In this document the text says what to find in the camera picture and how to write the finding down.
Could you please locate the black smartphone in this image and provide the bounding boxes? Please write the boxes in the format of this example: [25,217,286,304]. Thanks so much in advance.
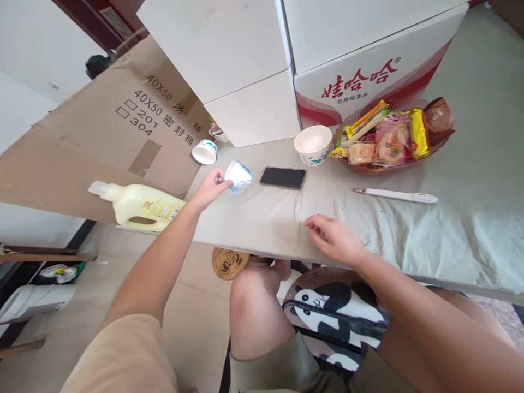
[259,166,307,190]

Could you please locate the small white container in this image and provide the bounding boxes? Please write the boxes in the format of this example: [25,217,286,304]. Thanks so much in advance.
[207,120,230,144]

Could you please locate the person's left hand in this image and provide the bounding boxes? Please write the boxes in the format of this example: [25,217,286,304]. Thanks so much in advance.
[189,168,234,211]

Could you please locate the white paper cup green print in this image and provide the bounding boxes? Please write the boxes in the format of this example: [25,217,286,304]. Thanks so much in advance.
[294,125,333,169]

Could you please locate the black round object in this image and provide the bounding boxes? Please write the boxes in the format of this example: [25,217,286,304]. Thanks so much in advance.
[85,49,120,81]

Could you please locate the plain white cardboard box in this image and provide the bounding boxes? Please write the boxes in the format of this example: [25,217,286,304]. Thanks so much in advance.
[136,0,303,148]

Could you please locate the white red printed carton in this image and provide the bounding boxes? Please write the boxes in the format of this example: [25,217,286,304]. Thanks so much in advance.
[275,0,470,131]

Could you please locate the pale yellow detergent bottle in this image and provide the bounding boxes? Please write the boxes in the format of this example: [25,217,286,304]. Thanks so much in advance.
[88,180,187,227]

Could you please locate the person's right hand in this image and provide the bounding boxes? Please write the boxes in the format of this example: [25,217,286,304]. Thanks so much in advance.
[303,214,370,269]

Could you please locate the person's legs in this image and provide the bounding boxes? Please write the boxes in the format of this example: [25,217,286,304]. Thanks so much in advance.
[221,258,524,393]

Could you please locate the wooden bench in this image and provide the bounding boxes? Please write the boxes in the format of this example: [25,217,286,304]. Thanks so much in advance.
[0,244,98,264]

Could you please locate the round bamboo panda stool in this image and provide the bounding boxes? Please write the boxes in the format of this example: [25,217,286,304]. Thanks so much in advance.
[211,247,251,282]

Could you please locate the panda print seat cushion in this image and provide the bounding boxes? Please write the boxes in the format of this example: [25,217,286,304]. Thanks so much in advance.
[279,268,390,374]

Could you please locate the dark red wooden frame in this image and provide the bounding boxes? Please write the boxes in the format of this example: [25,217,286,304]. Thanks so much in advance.
[52,0,149,51]

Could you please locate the pink translucent snack bowl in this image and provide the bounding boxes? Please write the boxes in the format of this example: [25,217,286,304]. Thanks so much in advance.
[332,98,456,177]

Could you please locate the brown cardboard box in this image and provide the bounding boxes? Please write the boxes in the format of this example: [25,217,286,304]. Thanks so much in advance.
[0,34,215,227]

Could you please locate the person's right fingers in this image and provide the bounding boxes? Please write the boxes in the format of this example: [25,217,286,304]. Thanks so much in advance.
[303,214,330,248]

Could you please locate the pale green tablecloth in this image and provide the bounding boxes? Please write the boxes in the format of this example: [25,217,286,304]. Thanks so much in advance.
[180,6,524,306]

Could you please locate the bundle of bamboo skewers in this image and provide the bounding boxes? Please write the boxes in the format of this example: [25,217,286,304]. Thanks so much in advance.
[341,109,390,148]

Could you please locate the white utility knife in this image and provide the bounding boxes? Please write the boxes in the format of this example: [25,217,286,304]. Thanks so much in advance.
[353,187,439,204]

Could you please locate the white paper cup blue print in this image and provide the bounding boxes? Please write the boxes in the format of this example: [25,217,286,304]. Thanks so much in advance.
[191,139,218,166]

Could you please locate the pile of snack packets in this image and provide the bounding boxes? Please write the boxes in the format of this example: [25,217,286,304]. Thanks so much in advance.
[327,97,456,168]

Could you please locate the crumpled plastic bag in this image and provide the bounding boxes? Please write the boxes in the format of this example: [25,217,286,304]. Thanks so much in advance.
[38,264,79,285]

